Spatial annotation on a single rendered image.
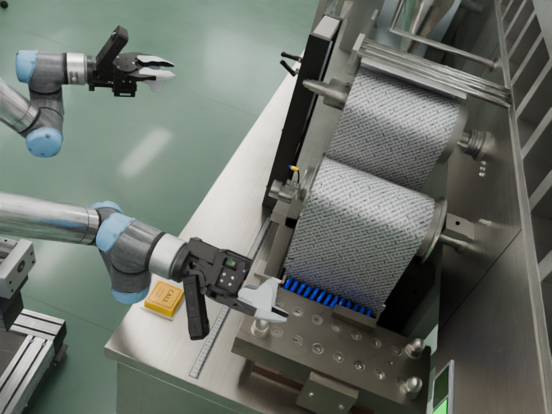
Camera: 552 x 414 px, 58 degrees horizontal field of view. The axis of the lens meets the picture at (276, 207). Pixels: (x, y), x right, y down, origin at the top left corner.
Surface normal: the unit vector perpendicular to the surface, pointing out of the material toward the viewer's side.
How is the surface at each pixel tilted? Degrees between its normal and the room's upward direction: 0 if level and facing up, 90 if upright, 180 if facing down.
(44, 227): 72
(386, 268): 90
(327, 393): 90
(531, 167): 0
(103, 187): 0
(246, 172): 0
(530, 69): 90
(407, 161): 92
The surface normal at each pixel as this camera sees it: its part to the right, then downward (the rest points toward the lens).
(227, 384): 0.22, -0.71
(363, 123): -0.30, 0.63
